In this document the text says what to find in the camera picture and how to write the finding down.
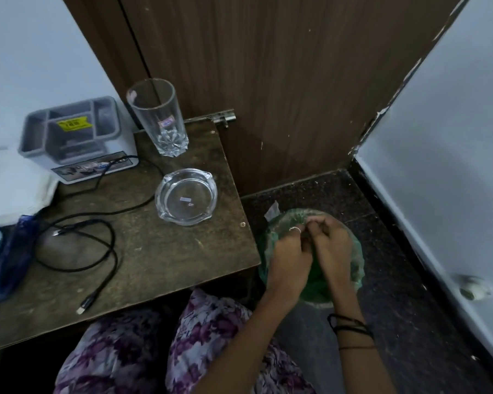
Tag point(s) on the person's left hand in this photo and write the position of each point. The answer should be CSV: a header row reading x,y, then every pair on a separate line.
x,y
287,262

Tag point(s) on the purple floral trousers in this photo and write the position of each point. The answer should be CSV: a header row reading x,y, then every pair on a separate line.
x,y
205,336

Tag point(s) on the metal door latch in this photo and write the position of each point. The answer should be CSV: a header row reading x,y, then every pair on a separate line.
x,y
220,117

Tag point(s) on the dark blue plastic pouch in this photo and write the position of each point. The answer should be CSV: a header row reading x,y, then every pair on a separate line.
x,y
14,258

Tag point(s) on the grey and white organizer box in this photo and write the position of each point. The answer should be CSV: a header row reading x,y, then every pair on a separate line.
x,y
72,137

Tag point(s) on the brown wooden door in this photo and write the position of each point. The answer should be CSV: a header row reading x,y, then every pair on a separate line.
x,y
291,77

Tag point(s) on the green-lined waste bin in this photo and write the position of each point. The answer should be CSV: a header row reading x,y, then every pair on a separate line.
x,y
355,258

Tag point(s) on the tall clear drinking glass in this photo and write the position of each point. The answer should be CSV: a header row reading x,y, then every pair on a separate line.
x,y
160,114

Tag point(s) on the clear glass ashtray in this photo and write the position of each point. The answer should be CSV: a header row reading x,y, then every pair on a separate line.
x,y
185,196

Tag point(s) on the white paper scrap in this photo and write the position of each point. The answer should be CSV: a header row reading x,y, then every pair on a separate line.
x,y
272,211

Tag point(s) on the person's left forearm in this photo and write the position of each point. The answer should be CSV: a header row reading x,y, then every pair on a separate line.
x,y
246,348

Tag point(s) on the person's right fingers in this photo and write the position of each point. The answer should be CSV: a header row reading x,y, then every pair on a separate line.
x,y
319,226

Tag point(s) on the white cloth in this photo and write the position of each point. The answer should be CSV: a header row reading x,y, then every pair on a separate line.
x,y
12,188

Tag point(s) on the person's right forearm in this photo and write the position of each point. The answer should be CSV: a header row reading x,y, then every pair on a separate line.
x,y
359,365

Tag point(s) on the person's right hand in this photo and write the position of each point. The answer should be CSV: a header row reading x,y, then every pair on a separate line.
x,y
335,252

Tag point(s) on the person's left fingers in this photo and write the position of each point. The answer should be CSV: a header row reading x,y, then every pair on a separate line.
x,y
298,234

